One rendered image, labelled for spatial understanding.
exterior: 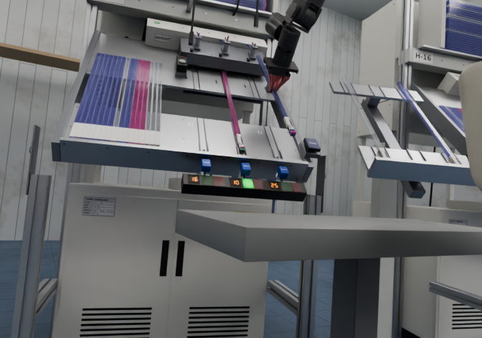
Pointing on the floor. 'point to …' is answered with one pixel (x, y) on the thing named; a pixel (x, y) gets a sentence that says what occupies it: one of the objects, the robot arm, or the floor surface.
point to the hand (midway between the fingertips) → (272, 89)
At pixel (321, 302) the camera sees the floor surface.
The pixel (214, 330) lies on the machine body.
